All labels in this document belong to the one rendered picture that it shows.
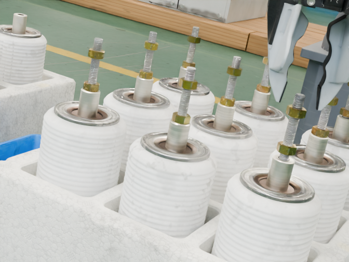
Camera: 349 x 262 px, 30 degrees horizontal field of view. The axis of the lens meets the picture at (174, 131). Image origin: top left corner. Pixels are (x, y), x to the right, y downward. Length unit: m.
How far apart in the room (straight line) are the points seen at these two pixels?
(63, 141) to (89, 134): 0.03
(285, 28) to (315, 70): 0.62
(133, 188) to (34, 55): 0.47
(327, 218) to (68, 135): 0.30
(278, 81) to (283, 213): 0.12
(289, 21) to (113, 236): 0.27
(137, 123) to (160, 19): 2.11
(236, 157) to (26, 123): 0.43
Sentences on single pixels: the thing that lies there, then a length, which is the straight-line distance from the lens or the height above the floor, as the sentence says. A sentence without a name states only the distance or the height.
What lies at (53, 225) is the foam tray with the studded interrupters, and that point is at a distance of 0.72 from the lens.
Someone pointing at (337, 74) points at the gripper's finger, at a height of 0.37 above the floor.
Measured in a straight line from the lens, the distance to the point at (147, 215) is 0.68.
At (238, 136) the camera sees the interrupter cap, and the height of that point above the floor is 0.25.
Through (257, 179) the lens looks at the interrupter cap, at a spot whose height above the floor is 0.25.
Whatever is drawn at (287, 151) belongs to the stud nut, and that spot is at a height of 0.29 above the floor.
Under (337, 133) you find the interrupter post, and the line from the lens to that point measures 0.86.
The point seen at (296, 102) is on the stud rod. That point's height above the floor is 0.34.
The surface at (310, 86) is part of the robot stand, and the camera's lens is 1.23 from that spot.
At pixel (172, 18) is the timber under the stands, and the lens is 2.87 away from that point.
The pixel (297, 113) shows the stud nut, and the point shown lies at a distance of 0.63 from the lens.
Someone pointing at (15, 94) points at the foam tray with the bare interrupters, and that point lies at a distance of 1.04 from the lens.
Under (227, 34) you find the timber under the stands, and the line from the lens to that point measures 2.78.
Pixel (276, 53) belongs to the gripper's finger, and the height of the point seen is 0.38.
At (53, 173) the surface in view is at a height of 0.19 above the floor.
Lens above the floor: 0.48
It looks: 18 degrees down
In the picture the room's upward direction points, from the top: 11 degrees clockwise
